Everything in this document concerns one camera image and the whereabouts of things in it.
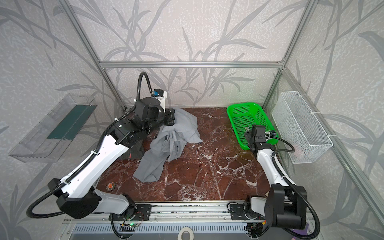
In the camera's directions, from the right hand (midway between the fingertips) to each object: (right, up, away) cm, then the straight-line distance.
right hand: (251, 131), depth 88 cm
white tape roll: (-37, -44, -19) cm, 61 cm away
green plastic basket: (+7, +11, +28) cm, 31 cm away
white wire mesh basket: (+12, +5, -24) cm, 27 cm away
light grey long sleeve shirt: (-46, -4, -15) cm, 49 cm away
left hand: (-40, +13, -22) cm, 48 cm away
